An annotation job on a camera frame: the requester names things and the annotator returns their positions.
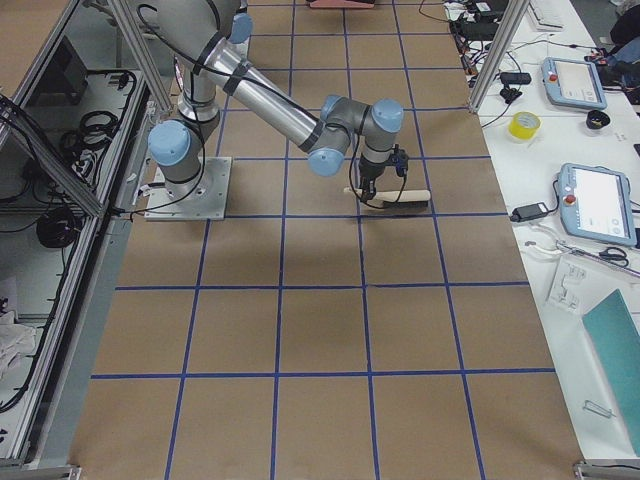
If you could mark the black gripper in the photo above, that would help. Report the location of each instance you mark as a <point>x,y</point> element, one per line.
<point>370,173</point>

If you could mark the white hand brush black bristles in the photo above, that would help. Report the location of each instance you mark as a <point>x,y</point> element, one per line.
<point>405,198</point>

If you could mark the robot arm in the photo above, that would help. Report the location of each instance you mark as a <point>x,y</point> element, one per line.
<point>202,34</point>

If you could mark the black power adapter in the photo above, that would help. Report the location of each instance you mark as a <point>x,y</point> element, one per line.
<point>529,212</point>

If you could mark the yellow tape roll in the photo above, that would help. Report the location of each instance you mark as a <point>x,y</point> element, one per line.
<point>524,125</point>

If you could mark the lower teach pendant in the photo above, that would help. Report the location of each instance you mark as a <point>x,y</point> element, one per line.
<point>594,203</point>

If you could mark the teach pendant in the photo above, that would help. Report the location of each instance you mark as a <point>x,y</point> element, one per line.
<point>594,203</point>
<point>572,83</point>

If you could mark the white paper sheet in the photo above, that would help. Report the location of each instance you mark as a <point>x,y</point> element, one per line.
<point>579,285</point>

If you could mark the upper teach pendant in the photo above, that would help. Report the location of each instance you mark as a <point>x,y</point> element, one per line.
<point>572,83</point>

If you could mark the black scissors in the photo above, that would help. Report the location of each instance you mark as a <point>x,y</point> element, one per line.
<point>614,256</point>

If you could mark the teal board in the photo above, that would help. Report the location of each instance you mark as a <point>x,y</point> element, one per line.
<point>615,338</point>

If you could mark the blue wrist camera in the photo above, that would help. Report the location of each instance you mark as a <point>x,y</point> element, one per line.
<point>399,160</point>

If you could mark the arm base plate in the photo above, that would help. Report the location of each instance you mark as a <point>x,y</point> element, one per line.
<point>181,203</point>

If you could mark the aluminium frame post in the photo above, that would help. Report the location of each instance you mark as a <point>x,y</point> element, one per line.
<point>511,20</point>

